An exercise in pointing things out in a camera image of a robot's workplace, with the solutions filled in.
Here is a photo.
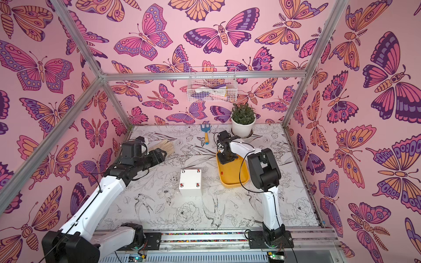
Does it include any beige work glove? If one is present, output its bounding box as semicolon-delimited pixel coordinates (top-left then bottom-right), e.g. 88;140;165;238
150;139;175;156

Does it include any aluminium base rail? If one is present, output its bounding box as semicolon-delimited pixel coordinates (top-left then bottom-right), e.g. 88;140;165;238
97;227;348;263

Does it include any white block with screws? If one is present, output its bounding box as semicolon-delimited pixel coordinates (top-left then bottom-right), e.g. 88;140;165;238
179;168;202;197

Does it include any blue yellow garden fork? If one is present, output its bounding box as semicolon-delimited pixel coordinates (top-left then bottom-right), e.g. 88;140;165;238
201;121;211;145

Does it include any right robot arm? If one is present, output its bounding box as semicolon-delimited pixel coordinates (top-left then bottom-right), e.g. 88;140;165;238
217;137;294;249

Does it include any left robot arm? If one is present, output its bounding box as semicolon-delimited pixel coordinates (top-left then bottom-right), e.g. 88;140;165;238
41;137;174;263

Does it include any white pot green plant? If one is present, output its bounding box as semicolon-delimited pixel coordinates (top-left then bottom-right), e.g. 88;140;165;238
231;104;257;138

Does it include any yellow plastic tray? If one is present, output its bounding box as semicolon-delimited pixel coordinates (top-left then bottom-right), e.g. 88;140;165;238
216;153;250;188

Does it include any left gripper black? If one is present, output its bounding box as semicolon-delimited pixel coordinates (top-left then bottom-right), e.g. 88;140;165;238
135;148;167;173

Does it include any white wire basket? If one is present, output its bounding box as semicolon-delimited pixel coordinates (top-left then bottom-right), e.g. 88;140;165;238
186;66;238;103

